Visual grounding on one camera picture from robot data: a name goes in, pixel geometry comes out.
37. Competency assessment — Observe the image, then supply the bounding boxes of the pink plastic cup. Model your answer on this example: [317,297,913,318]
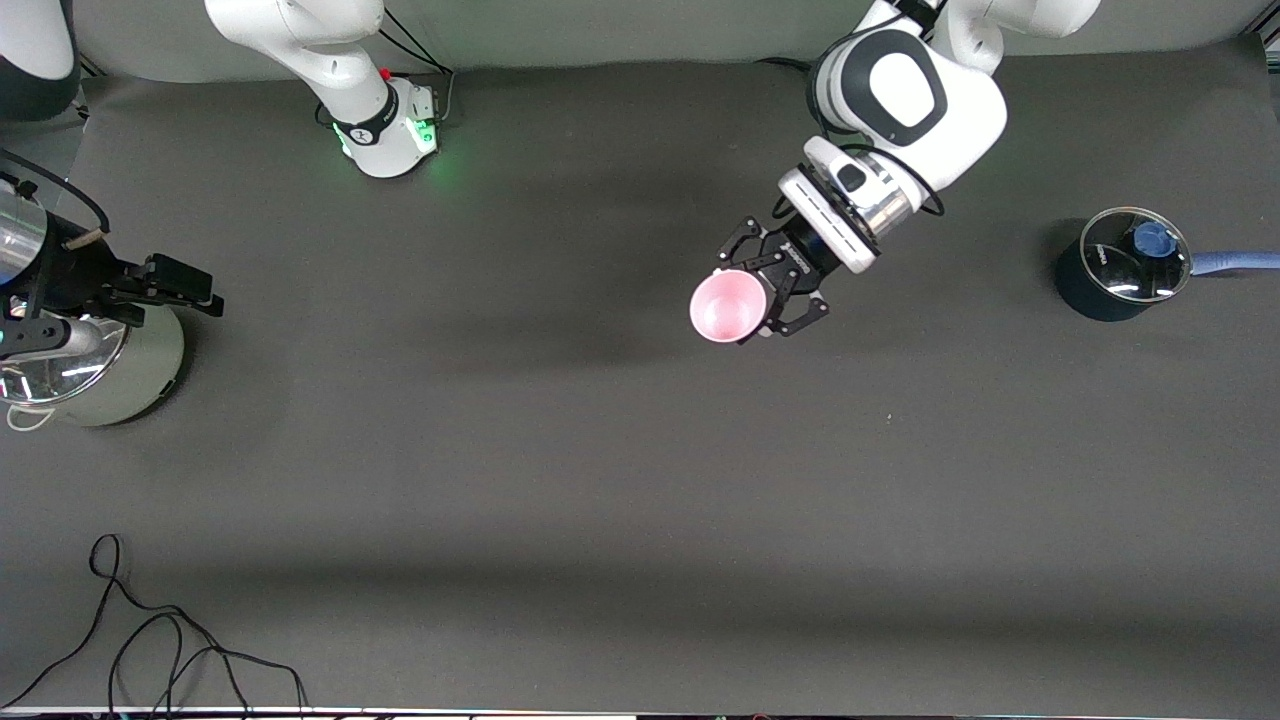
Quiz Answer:
[689,270,772,345]

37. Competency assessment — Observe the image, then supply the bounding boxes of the pale green pot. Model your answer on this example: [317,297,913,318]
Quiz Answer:
[0,300,187,433]

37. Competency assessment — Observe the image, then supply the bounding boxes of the glass lid with steel rim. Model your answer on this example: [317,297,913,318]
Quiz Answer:
[0,315,132,407]

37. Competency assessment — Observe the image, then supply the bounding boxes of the dark blue saucepan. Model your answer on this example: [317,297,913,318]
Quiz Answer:
[1055,207,1280,323]

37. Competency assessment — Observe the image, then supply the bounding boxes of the glass lid with blue knob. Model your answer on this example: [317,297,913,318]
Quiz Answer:
[1080,207,1193,301]

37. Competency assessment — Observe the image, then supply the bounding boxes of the black cables at right arm base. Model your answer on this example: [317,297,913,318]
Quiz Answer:
[378,8,457,126]

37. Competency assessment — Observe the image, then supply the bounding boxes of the thin black cable on table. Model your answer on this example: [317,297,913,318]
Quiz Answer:
[0,533,311,717]

